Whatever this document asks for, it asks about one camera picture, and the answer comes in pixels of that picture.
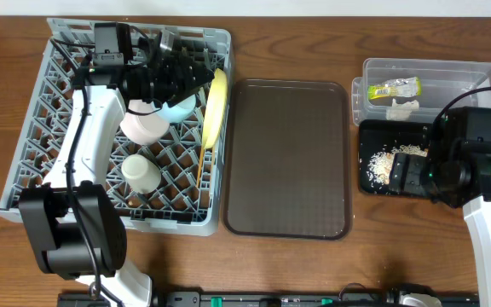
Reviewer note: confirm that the light blue bowl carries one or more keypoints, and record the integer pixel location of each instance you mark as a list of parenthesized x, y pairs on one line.
[(178, 112)]

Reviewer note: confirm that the dark brown serving tray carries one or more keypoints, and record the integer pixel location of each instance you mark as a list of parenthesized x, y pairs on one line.
[(288, 163)]

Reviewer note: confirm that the white pink cup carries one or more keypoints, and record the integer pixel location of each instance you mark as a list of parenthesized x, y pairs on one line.
[(141, 174)]

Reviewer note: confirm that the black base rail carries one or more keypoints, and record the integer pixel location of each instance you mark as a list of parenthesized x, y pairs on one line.
[(354, 294)]

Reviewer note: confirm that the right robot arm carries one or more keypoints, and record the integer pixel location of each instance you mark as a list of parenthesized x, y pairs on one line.
[(475, 151)]

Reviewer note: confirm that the white pink bowl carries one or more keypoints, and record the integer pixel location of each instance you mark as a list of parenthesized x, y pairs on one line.
[(141, 125)]

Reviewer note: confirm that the black waste tray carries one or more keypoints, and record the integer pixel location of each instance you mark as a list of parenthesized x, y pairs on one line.
[(382, 136)]

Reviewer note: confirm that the clear plastic bin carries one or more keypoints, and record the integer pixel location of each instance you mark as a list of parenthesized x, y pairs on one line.
[(441, 82)]

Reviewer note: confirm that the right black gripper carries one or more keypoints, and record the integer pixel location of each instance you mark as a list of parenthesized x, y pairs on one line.
[(418, 174)]

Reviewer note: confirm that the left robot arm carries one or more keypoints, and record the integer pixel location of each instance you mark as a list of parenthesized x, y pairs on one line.
[(73, 227)]

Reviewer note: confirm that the crumpled white tissue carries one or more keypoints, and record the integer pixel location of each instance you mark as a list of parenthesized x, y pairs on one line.
[(401, 111)]

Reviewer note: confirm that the grey plastic dish rack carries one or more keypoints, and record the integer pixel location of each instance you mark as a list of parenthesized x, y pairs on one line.
[(177, 206)]

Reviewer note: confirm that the spilled rice food waste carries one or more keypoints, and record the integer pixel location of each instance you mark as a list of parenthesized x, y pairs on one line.
[(379, 164)]

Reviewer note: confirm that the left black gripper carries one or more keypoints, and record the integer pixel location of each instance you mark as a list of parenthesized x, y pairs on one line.
[(170, 79)]

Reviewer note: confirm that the orange green snack wrapper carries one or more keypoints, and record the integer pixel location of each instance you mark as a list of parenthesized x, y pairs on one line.
[(400, 87)]

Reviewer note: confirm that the wooden chopstick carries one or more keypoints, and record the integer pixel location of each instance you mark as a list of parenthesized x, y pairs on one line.
[(213, 170), (201, 167)]

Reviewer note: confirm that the yellow plate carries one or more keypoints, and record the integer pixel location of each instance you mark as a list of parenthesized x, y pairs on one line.
[(215, 108)]

